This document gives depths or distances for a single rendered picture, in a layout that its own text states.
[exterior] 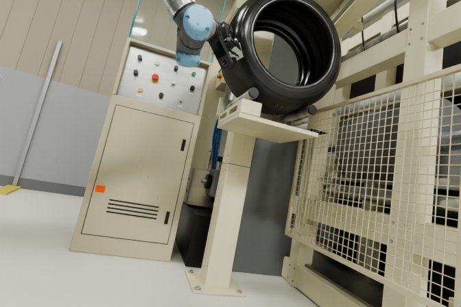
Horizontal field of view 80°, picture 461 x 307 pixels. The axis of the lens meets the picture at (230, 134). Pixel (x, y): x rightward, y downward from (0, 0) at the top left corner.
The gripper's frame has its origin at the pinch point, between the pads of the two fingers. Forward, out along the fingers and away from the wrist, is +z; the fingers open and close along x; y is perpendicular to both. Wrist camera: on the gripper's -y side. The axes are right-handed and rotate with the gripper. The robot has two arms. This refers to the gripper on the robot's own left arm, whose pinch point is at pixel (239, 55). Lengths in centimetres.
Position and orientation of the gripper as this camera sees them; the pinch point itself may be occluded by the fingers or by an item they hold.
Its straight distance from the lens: 115.6
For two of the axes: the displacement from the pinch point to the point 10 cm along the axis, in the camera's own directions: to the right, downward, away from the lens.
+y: -1.7, -9.6, 2.4
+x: -8.3, 2.7, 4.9
